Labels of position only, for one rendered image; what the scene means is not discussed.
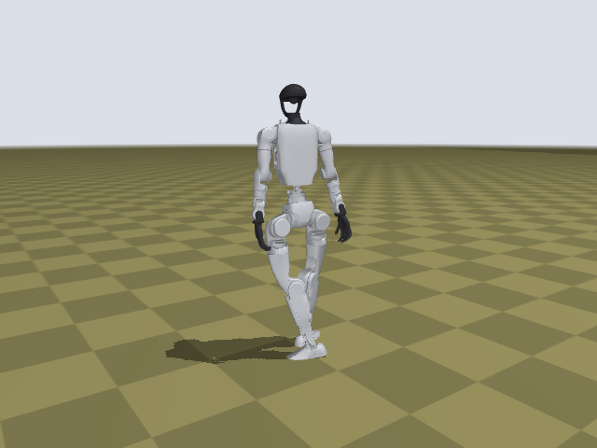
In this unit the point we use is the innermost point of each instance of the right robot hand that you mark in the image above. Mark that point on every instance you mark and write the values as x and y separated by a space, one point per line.
343 225

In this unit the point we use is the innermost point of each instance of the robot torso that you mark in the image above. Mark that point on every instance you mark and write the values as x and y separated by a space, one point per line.
295 155

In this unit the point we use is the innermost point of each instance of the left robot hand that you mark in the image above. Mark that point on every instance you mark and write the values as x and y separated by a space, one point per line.
258 230

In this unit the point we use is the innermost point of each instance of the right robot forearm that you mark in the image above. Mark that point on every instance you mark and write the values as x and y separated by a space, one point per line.
334 193

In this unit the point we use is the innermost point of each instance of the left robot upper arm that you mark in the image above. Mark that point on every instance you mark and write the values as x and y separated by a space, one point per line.
264 139

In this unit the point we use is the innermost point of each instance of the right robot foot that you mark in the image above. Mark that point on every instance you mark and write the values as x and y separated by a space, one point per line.
300 342

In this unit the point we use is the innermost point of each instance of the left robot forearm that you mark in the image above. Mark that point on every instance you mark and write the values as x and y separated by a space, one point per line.
260 192

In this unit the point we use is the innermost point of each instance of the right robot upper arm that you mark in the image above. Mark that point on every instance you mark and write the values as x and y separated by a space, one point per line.
326 154

